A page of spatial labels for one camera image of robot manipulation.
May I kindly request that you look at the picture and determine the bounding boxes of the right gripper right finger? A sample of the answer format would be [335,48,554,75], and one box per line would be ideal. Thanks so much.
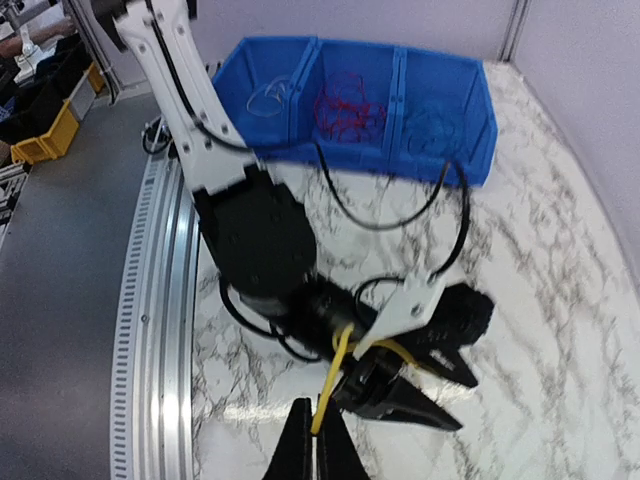
[317,400,370,480]

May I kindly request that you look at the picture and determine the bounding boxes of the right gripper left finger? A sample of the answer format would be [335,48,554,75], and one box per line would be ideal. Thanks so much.
[263,398,313,480]

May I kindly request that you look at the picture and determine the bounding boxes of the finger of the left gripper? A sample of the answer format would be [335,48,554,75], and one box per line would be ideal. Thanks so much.
[359,367,462,431]
[402,345,479,388]

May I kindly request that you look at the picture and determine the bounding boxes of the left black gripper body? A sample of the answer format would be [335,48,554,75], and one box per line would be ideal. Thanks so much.
[329,319,481,421]

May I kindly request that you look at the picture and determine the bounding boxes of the yellow wire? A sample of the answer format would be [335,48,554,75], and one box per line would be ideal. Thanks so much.
[309,324,436,435]

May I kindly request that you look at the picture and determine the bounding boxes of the red wires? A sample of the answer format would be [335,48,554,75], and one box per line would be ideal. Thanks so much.
[312,69,389,144]

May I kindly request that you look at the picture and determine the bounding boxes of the yellow wires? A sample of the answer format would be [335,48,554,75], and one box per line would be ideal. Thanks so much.
[244,74,294,119]

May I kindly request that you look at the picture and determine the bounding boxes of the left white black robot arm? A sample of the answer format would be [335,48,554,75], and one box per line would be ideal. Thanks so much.
[91,1,492,433]

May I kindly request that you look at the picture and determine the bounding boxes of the blue bin far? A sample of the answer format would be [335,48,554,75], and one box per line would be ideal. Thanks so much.
[390,48,498,187]

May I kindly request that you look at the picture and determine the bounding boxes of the blue bin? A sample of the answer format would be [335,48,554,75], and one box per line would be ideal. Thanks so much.
[390,48,498,187]
[286,39,402,172]
[213,36,317,147]

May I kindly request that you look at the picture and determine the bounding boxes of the blue bin middle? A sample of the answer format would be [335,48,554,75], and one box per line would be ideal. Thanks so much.
[286,39,402,172]

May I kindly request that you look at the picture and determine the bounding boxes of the blue bin near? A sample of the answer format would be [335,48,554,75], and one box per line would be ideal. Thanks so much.
[213,36,317,147]

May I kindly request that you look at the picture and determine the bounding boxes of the yellow storage bin background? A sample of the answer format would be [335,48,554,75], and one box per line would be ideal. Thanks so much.
[11,62,106,165]

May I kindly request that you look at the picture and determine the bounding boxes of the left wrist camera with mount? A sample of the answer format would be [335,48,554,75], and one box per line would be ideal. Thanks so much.
[354,275,495,358]

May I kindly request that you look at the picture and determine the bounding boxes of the aluminium front frame rail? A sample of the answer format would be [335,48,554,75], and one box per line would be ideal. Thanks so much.
[109,158,199,479]

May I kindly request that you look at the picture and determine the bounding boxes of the blue wires in far bin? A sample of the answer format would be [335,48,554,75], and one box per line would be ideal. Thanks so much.
[404,107,466,161]

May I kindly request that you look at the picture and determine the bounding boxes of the left aluminium corner post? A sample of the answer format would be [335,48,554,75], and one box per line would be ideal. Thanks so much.
[498,0,531,63]

